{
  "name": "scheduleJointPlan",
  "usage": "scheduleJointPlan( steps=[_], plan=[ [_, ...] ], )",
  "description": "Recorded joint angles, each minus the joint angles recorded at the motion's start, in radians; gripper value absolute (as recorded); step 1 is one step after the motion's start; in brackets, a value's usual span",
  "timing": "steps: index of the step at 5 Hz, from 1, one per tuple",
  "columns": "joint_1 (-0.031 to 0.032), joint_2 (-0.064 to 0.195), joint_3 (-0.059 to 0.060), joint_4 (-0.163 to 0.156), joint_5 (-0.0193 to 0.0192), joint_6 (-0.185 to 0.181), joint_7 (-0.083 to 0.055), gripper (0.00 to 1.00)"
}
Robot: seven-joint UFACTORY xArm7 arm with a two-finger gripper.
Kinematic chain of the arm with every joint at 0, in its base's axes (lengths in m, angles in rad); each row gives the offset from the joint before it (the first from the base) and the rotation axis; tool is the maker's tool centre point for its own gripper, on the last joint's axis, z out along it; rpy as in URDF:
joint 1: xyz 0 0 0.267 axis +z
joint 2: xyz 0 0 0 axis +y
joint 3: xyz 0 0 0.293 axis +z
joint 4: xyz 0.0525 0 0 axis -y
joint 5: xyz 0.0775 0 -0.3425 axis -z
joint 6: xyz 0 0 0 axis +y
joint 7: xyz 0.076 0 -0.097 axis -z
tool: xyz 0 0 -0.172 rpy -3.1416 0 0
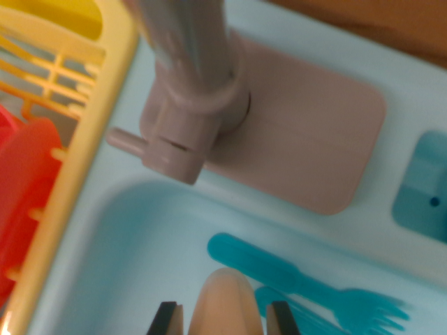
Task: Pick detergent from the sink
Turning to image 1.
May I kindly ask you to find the teal toy fork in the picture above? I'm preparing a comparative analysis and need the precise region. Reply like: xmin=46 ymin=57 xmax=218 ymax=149
xmin=207 ymin=232 xmax=411 ymax=334

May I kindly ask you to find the red toy plate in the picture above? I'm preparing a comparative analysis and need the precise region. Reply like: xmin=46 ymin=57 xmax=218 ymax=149
xmin=0 ymin=117 xmax=64 ymax=308

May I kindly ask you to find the grey faucet base plate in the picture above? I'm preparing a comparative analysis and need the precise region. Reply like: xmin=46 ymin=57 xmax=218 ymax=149
xmin=204 ymin=31 xmax=388 ymax=216

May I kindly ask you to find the light blue toy sink unit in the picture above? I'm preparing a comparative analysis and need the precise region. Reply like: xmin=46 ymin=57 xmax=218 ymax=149
xmin=0 ymin=0 xmax=447 ymax=335

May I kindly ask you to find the yellow dish rack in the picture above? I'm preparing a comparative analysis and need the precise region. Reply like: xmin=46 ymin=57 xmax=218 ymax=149
xmin=0 ymin=0 xmax=140 ymax=335

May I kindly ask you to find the cream detergent bottle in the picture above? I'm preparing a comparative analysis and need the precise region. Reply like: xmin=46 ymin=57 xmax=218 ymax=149
xmin=188 ymin=267 xmax=265 ymax=335

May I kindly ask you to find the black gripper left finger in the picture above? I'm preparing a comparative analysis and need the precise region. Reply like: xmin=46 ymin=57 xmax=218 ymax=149
xmin=146 ymin=301 xmax=184 ymax=335

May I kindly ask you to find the teal toy knife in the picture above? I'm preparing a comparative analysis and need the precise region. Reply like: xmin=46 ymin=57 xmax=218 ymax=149
xmin=254 ymin=285 xmax=350 ymax=335

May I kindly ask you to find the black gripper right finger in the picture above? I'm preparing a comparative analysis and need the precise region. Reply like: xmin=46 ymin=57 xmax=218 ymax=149
xmin=265 ymin=301 xmax=301 ymax=335

